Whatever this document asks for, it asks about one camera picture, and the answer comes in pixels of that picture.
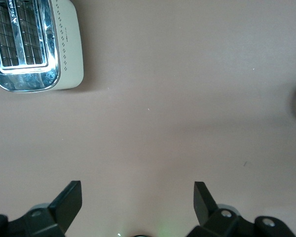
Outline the beige chrome toaster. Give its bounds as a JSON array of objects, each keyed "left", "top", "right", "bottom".
[{"left": 0, "top": 0, "right": 85, "bottom": 93}]

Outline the brown table cover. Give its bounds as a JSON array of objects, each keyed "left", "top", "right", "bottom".
[{"left": 0, "top": 0, "right": 296, "bottom": 237}]

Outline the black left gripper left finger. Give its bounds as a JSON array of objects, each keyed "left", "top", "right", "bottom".
[{"left": 0, "top": 180, "right": 83, "bottom": 237}]

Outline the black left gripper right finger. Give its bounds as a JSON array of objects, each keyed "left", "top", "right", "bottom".
[{"left": 187, "top": 181, "right": 296, "bottom": 237}]

